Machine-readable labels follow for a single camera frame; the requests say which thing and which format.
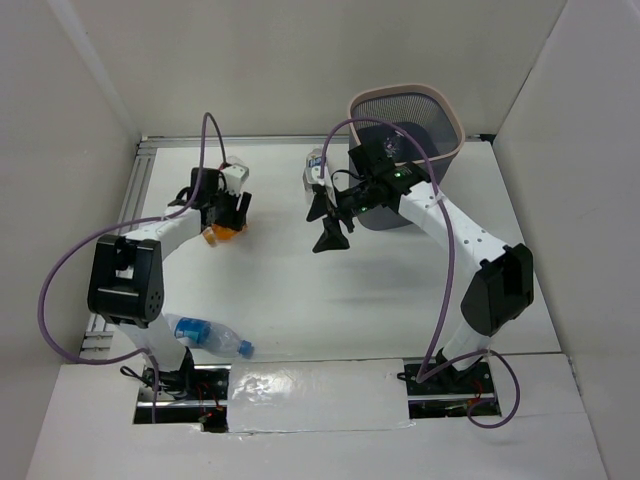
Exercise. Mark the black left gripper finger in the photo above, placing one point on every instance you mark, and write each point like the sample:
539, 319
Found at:
242, 208
210, 217

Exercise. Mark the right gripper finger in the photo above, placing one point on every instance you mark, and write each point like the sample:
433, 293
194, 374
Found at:
320, 207
332, 238

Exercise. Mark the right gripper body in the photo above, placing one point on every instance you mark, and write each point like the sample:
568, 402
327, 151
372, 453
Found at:
356, 200

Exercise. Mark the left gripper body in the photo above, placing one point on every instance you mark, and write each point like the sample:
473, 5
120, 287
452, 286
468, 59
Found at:
230, 214

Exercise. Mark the orange juice bottle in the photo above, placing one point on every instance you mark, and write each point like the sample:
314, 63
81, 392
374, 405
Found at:
216, 234

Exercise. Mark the clear bottle green white label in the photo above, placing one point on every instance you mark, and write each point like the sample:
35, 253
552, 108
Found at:
312, 160

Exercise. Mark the clear bottle blue cap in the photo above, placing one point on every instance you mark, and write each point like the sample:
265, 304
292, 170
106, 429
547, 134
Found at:
215, 338

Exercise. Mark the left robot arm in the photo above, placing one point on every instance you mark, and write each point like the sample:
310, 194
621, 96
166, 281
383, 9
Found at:
127, 284

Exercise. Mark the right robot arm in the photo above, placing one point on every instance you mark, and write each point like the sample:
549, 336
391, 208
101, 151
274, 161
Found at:
396, 290

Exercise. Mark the grey mesh waste bin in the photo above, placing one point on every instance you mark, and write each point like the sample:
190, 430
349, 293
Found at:
422, 111

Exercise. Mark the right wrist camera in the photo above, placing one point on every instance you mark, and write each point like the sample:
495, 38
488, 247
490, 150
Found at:
321, 182

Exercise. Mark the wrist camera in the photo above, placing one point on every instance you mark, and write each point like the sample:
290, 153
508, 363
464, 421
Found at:
235, 174
321, 182

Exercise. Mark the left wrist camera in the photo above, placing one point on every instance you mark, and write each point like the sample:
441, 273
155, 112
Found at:
235, 174

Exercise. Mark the aluminium rail frame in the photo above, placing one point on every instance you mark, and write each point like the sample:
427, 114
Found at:
277, 287

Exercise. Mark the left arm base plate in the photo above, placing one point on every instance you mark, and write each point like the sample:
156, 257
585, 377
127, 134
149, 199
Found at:
203, 402

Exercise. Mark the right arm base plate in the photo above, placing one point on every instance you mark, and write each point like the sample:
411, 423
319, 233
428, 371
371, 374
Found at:
439, 398

